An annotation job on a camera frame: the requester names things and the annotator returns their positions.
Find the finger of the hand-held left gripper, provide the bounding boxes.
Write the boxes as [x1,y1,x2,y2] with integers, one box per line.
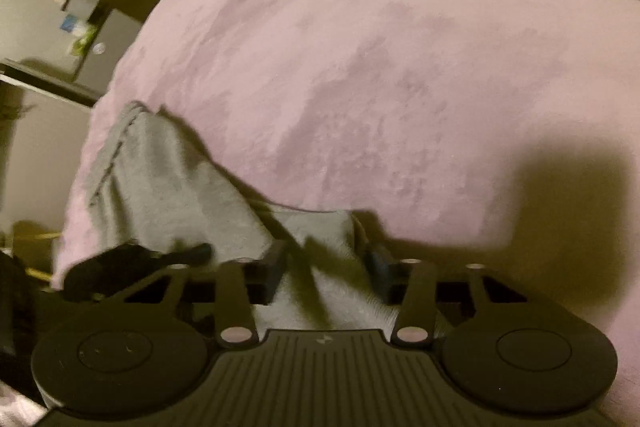
[167,242,214,268]

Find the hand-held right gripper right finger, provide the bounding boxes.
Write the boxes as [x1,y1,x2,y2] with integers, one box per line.
[370,246,527,349]

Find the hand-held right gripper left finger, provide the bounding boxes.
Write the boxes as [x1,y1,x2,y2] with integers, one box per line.
[121,240,287,349]

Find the grey sweat pants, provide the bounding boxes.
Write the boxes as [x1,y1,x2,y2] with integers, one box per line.
[87,101,451,344]

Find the pink plush blanket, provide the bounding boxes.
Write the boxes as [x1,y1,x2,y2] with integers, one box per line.
[0,0,640,427]

